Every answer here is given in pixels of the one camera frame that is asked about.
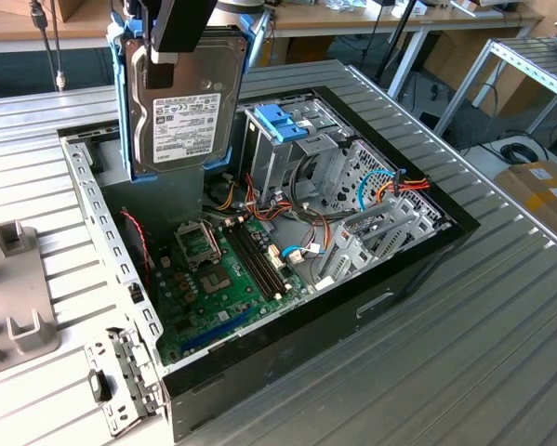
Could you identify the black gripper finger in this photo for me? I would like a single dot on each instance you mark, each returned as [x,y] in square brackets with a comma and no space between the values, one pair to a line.
[180,28]

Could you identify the hard disk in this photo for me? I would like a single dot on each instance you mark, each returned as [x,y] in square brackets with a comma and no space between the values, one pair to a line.
[185,130]

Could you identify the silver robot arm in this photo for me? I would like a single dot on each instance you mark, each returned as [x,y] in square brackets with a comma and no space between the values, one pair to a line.
[241,4]

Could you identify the silver disk bay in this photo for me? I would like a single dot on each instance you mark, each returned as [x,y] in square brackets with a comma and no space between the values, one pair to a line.
[350,244]

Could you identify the small brown cardboard box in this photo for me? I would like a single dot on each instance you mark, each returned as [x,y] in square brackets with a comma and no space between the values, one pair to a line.
[71,9]

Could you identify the blue plastic drive latch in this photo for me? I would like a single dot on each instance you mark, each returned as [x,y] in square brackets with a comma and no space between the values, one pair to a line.
[278,121]

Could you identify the silver drive cage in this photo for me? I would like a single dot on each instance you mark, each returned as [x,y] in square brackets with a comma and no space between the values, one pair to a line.
[278,162]

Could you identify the wooden desk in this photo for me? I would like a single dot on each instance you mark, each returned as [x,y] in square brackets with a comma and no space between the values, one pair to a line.
[8,29]

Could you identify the silver power supply unit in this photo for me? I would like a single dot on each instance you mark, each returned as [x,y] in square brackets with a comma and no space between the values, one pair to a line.
[166,204]

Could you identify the black tripod pole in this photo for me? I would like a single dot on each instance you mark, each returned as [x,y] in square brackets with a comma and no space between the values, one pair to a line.
[406,16]

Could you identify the black case fan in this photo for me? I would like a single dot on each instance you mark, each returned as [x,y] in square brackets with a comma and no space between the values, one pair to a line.
[134,260]

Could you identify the black RAM slot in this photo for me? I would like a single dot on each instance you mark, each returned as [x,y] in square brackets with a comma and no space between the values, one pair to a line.
[250,265]
[262,258]

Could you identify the white board power connector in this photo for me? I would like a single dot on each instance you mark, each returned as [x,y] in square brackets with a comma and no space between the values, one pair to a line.
[276,258]

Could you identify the large brown cardboard box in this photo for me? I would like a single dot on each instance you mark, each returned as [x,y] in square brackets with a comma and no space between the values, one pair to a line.
[450,56]

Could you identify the green motherboard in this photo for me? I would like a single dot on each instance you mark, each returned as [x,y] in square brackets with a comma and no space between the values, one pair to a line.
[241,302]

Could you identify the blue expansion slot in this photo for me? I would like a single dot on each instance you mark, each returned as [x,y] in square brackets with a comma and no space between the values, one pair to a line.
[217,331]

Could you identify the grey parts rack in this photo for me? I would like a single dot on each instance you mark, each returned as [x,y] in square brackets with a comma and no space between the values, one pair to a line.
[15,288]

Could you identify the black PC case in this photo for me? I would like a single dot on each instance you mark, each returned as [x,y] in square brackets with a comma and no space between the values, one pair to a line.
[306,344]

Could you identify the silver hinged card retainer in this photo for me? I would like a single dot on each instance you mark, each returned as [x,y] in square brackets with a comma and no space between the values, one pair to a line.
[134,367]

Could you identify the metal slat shelf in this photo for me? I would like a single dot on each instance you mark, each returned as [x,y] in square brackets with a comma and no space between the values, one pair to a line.
[534,62]

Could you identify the cardboard box with labels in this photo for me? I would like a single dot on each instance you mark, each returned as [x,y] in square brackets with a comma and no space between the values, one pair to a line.
[524,195]

